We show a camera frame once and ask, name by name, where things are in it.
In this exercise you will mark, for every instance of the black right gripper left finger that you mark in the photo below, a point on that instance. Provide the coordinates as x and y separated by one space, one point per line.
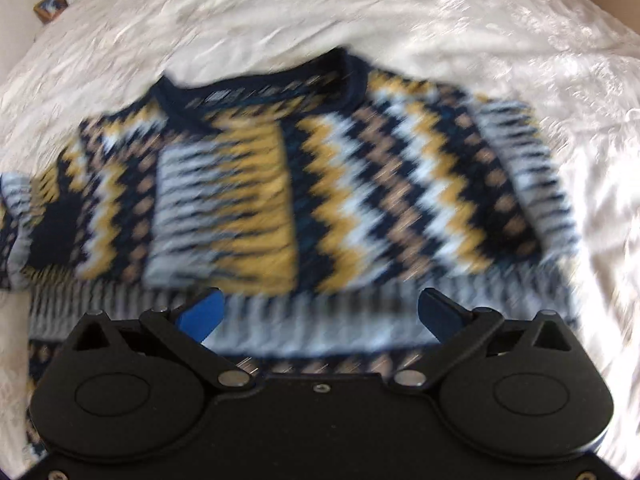
202 316

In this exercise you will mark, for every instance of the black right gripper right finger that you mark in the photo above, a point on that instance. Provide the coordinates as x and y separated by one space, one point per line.
440 315

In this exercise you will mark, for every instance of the navy yellow patterned knit sweater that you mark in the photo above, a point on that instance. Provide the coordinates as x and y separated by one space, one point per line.
320 200

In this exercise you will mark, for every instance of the white embroidered bedspread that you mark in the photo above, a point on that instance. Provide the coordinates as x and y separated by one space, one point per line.
577 65

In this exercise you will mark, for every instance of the wooden picture frame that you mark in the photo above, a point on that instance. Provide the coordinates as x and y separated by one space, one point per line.
49 10

